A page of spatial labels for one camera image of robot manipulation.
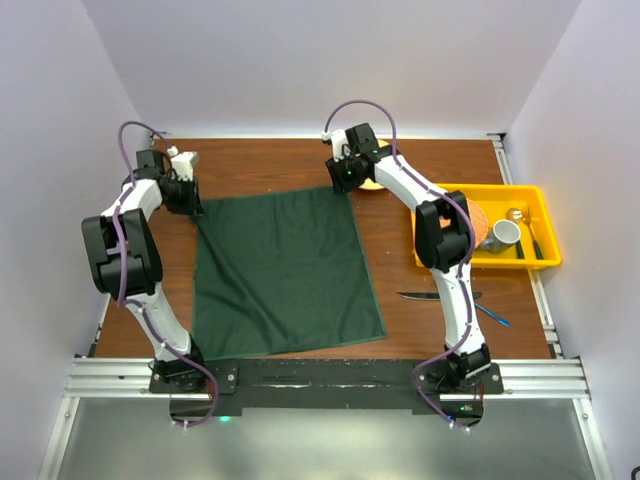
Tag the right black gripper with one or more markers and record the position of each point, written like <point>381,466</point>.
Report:
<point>340,184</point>

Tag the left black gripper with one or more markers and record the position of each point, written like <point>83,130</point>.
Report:
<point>192,205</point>

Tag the dark green cloth napkin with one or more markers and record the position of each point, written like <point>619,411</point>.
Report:
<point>280,273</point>

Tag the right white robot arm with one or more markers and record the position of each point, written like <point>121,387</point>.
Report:
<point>443,238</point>

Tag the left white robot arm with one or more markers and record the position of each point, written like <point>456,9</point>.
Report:
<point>125,262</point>

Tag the yellow round plate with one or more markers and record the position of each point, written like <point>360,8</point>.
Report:
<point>368,184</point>

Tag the orange woven coaster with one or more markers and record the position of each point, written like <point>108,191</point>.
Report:
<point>480,222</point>

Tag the grey mug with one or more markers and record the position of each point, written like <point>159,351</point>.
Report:
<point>501,236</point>

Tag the gold spoon in bin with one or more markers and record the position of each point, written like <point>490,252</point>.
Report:
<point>518,216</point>

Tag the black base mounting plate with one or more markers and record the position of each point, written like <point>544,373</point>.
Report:
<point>350,384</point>

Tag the yellow plastic bin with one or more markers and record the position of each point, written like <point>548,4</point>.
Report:
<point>495,200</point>

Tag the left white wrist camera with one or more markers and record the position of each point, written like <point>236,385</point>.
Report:
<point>183,163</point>

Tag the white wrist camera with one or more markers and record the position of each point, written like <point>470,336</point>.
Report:
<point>339,143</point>
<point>183,163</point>

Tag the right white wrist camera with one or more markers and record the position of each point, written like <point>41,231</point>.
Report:
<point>339,143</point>

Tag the aluminium frame rail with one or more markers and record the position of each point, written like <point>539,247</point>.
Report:
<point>131,378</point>

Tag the dark handled utensil in bin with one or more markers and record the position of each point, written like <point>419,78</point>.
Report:
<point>536,246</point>

